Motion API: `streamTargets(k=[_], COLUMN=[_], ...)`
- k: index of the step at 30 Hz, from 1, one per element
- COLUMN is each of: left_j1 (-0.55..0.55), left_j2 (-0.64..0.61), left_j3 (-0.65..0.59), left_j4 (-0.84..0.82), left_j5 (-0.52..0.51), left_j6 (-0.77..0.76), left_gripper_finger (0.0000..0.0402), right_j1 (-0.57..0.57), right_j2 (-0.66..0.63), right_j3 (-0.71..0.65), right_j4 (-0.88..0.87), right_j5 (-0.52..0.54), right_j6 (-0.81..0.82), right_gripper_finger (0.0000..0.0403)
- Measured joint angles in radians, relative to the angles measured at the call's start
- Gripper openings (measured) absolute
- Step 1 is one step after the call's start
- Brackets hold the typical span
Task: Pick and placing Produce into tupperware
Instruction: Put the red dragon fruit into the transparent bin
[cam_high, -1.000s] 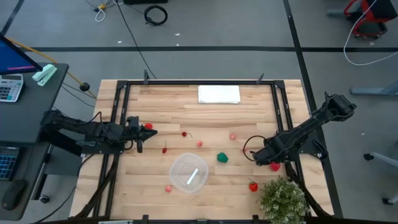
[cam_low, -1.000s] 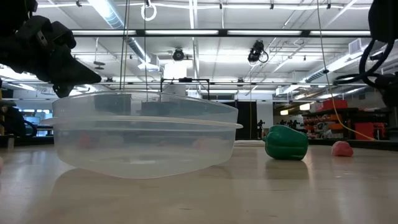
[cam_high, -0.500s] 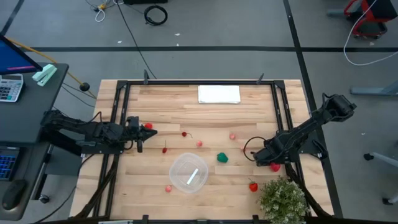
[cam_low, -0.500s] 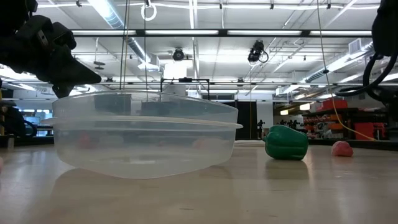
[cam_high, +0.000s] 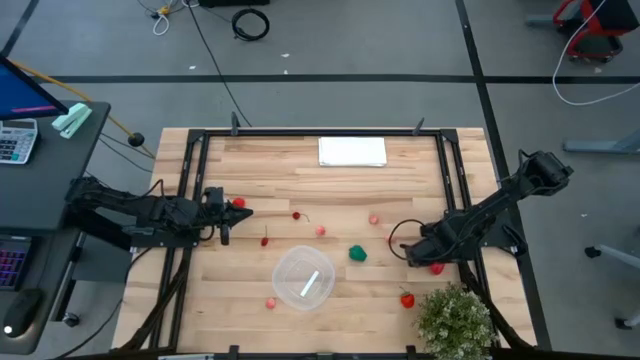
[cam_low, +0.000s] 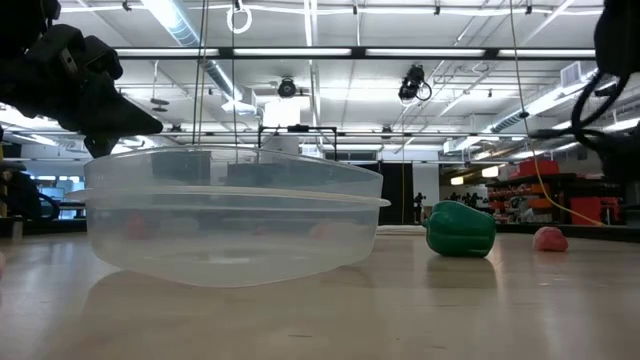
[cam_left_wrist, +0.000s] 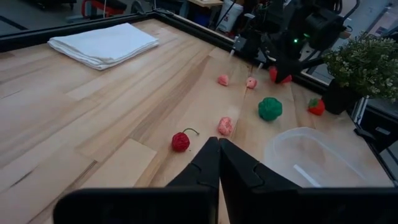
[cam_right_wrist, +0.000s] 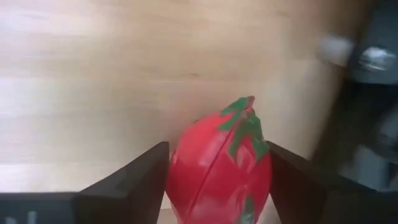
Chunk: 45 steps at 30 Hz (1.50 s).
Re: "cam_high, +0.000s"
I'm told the grey desk calculator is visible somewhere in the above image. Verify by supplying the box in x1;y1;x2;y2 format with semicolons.
0;118;39;165

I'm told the black office desk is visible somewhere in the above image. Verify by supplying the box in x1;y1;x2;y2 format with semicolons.
0;99;112;356

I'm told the short white looped cable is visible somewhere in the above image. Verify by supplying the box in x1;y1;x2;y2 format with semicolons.
151;0;201;37

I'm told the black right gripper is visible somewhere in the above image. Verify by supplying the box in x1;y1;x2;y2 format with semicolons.
400;222;459;267

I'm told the black computer monitor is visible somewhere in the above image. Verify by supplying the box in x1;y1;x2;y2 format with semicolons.
0;53;70;122

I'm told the red and black cart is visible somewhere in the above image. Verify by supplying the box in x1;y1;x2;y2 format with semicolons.
524;0;640;64

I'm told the backlit computer keyboard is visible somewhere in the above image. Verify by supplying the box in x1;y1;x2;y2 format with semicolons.
0;235;32;291

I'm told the grey table foot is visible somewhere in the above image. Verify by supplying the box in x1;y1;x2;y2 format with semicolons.
562;129;640;155

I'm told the coiled black cable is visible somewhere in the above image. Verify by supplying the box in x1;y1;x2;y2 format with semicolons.
231;7;271;42

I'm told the green artificial potted plant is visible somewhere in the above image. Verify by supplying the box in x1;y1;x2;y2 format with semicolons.
413;282;500;360

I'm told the mint green stapler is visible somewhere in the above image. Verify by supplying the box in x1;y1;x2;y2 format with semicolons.
51;102;94;140

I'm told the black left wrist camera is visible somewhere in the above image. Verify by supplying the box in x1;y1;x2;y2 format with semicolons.
203;186;226;211

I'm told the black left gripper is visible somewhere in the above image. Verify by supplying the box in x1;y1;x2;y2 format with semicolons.
199;202;255;247

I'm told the black metal table frame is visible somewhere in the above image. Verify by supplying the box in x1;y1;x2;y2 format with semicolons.
119;110;536;360

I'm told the clear plastic tupperware container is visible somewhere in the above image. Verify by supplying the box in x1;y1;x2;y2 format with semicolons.
271;244;337;312

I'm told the long black floor cable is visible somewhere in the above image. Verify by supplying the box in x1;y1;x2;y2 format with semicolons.
185;0;253;128

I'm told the black computer mouse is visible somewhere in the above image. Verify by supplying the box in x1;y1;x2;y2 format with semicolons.
2;288;44;339

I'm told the yellow floor cable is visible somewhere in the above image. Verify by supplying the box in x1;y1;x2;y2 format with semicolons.
9;59;156;160

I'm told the long white floor cable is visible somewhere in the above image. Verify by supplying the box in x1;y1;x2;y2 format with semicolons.
552;0;640;107

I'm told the white folded cloth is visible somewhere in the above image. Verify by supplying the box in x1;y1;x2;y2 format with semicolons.
317;136;389;168

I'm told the grey chair base with casters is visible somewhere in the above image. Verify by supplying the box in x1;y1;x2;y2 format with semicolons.
584;243;640;331

